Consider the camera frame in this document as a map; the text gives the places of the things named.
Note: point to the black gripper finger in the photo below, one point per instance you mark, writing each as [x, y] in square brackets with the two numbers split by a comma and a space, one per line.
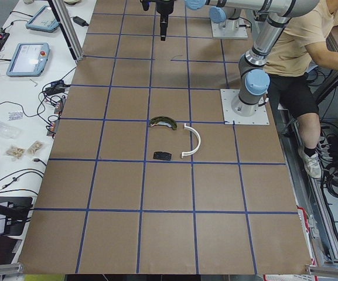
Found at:
[163, 27]

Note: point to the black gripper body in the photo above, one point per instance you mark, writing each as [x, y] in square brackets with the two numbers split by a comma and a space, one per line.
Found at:
[164, 9]

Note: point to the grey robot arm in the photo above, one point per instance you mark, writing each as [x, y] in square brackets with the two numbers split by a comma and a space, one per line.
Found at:
[254, 80]
[225, 16]

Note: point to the black power adapter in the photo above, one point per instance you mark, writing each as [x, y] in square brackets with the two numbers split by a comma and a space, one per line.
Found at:
[80, 21]

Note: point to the olive green brake shoe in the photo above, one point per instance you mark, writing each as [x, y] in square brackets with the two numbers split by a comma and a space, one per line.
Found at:
[163, 121]

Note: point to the far blue teach pendant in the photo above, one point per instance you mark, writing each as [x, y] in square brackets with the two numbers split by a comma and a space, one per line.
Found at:
[43, 20]

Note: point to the blue teach pendant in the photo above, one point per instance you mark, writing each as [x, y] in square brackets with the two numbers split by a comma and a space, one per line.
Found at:
[29, 60]
[43, 20]

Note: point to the black brake pad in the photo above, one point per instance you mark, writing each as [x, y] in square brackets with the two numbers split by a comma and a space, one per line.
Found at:
[165, 156]

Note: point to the person in beige shirt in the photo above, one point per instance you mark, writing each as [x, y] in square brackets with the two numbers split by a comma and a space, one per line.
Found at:
[303, 41]

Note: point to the near blue teach pendant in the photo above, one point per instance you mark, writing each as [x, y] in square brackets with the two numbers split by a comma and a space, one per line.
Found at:
[29, 60]

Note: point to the clear plastic water bottle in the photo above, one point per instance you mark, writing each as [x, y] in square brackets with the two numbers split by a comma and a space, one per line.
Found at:
[8, 132]

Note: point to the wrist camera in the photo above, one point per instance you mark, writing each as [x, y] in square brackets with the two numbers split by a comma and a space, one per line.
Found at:
[145, 4]

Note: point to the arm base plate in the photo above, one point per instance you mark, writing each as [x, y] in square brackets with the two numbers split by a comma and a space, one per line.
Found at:
[230, 29]
[237, 113]

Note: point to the aluminium frame post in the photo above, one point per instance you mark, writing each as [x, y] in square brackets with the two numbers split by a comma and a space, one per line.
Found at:
[63, 18]

